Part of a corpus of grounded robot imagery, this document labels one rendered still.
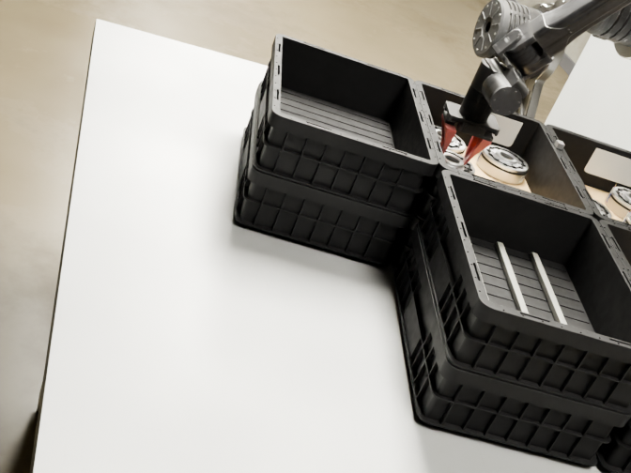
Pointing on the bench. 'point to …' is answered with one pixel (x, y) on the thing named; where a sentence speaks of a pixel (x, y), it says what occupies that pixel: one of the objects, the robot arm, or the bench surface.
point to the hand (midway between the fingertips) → (453, 156)
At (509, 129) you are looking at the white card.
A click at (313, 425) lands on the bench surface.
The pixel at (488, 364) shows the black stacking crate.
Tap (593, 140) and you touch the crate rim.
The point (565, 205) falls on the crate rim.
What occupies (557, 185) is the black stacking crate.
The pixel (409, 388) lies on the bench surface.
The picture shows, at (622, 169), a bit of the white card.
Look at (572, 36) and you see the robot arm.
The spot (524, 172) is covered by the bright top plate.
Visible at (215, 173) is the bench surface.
